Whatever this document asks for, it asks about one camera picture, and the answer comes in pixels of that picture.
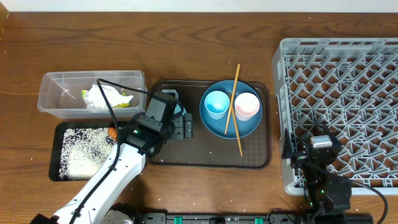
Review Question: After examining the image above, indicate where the black plastic tray bin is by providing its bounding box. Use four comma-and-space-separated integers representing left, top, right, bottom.
49, 119, 114, 182

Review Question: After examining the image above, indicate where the brown serving tray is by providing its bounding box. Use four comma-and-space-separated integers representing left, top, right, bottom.
149, 80, 272, 169

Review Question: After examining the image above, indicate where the white pink cup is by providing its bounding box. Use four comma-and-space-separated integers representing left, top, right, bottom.
234, 93, 260, 121

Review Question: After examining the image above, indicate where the grey dishwasher rack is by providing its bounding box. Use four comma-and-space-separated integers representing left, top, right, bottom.
272, 38, 397, 195

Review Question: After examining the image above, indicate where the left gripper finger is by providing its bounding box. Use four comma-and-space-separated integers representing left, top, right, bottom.
183, 113, 193, 139
171, 116, 185, 140

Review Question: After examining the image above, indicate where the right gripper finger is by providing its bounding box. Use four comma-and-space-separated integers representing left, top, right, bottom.
322, 123, 341, 149
281, 128, 294, 159

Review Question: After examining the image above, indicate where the white napkin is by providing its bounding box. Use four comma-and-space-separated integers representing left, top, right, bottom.
85, 84, 134, 110

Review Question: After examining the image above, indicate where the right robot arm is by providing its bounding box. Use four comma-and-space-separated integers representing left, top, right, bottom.
281, 124, 352, 223

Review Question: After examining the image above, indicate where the foil yellow snack wrapper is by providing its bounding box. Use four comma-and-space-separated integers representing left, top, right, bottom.
80, 89, 131, 109

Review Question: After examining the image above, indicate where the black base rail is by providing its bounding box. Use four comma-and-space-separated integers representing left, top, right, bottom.
105, 212, 374, 224

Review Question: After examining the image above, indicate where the spilled white rice pile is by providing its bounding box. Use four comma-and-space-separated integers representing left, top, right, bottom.
60, 128, 116, 179

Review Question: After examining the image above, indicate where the wooden chopstick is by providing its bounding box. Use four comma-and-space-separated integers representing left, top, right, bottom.
228, 92, 243, 157
224, 63, 241, 134

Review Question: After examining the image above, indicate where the clear plastic bin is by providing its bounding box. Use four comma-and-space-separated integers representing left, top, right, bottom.
37, 70, 146, 119

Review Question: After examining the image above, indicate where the upper wooden chopstick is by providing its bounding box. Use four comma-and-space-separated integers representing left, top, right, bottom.
224, 63, 241, 134

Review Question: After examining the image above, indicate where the lower wooden chopstick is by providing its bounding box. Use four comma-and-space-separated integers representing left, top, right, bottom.
228, 92, 243, 157

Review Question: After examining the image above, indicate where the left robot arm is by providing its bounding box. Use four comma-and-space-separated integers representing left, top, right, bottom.
31, 113, 193, 223

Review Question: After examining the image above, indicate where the light blue rice bowl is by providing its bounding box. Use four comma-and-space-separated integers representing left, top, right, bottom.
162, 90, 187, 119

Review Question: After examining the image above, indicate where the light blue cup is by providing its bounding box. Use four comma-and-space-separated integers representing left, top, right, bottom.
205, 91, 230, 119

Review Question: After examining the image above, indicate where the orange carrot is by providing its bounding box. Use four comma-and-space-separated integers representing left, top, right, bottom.
108, 127, 118, 141

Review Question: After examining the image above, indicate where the dark blue plate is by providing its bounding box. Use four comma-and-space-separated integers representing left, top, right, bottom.
200, 80, 262, 139

